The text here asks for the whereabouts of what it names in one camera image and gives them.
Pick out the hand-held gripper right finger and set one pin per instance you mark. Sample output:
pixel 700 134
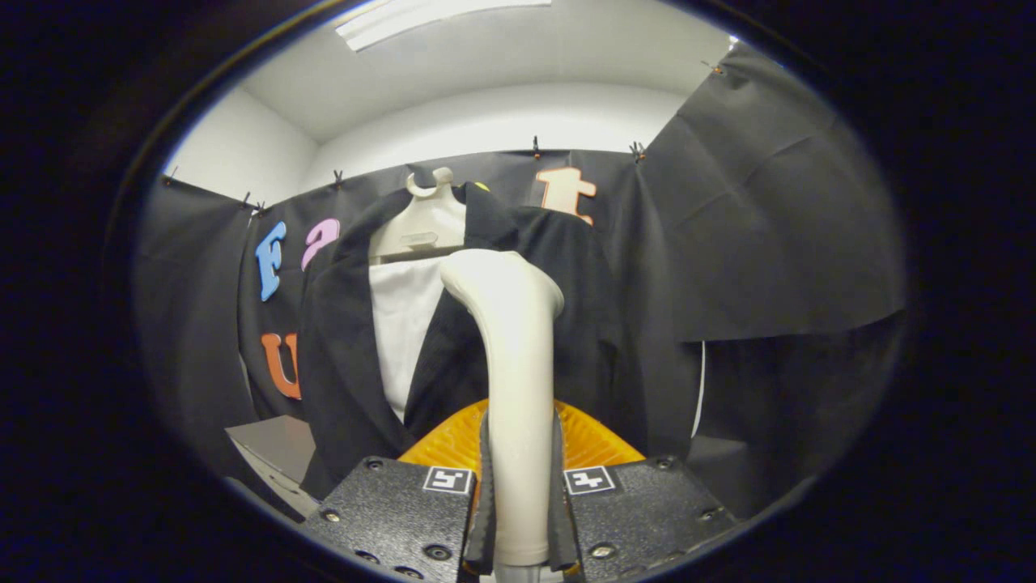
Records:
pixel 639 510

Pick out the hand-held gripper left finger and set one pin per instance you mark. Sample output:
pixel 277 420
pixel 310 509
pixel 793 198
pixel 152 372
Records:
pixel 405 518

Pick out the black suit jacket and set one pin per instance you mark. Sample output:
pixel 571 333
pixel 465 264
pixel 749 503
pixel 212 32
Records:
pixel 340 364

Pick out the white garment steamer head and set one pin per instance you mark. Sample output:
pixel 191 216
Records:
pixel 518 364

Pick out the grey cabinet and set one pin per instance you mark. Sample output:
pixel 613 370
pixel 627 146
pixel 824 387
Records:
pixel 275 445

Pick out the white mannequin torso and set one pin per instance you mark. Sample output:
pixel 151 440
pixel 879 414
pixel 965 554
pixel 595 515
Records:
pixel 401 324

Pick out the cream plastic hanger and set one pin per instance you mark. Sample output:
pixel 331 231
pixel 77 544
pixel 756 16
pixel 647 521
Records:
pixel 425 227

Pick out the black backdrop cloth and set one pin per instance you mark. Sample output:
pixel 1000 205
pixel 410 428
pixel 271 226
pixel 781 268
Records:
pixel 769 202

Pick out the row of black clips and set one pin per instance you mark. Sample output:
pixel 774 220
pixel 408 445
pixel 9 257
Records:
pixel 338 178

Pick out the large ceiling light panel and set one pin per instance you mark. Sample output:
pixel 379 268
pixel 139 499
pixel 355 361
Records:
pixel 421 14

